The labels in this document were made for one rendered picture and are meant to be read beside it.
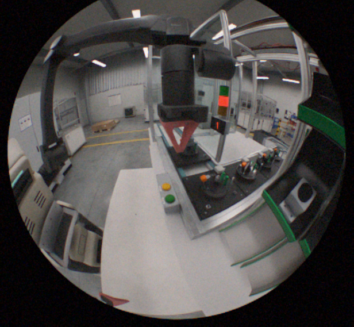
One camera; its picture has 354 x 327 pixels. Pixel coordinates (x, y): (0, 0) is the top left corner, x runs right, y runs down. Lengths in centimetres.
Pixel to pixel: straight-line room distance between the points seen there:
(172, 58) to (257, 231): 44
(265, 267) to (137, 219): 55
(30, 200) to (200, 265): 65
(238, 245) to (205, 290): 25
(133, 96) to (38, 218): 844
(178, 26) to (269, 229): 49
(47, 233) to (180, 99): 58
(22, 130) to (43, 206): 244
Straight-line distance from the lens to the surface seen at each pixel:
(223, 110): 54
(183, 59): 17
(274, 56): 154
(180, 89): 16
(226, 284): 54
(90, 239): 71
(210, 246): 50
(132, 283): 53
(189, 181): 51
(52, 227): 53
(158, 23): 22
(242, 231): 37
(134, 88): 854
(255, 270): 42
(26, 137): 290
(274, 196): 25
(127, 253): 52
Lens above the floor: 134
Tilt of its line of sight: 30 degrees down
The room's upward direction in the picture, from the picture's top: straight up
